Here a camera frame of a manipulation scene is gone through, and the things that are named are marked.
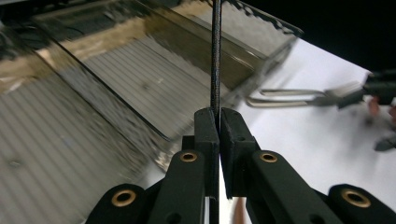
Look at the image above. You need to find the black chopstick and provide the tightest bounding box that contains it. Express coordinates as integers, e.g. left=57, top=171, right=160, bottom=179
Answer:
left=208, top=0, right=222, bottom=224

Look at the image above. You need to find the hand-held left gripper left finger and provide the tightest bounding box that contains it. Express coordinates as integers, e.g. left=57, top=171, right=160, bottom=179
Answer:
left=181, top=106, right=220, bottom=200

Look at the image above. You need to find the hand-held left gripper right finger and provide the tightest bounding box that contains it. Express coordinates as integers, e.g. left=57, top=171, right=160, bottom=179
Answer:
left=219, top=106, right=261, bottom=200

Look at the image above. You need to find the clear grey plastic bin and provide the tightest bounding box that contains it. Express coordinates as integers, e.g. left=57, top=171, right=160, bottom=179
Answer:
left=31, top=0, right=304, bottom=143
left=0, top=27, right=176, bottom=224

